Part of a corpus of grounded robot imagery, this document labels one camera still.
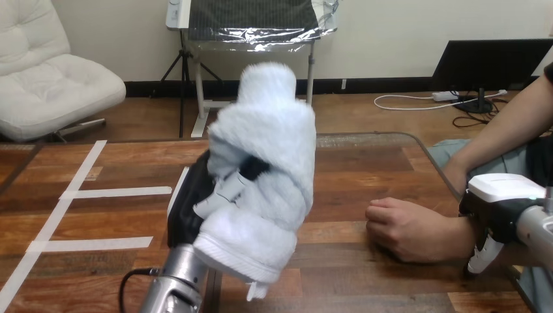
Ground person's hand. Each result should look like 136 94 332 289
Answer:
442 158 470 198
365 197 460 264

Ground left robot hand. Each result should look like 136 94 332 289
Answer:
167 149 271 250

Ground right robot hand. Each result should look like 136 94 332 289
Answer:
458 173 548 276

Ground white towel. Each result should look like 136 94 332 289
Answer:
192 61 318 303

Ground person's body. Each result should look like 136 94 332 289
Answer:
426 61 553 313

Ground white power strip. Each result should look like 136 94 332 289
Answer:
431 91 460 103

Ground white desk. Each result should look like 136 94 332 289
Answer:
166 0 317 139

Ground dark screen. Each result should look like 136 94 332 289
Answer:
430 38 553 115

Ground black tripod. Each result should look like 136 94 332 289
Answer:
160 29 224 139

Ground white cushioned chair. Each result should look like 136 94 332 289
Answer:
0 0 127 144

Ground foil sheet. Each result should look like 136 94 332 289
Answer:
185 0 340 53

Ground tangle of cables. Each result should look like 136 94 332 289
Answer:
450 89 511 130

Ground white cable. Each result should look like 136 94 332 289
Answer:
373 89 509 112

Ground black cable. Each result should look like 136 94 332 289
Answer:
119 267 162 313

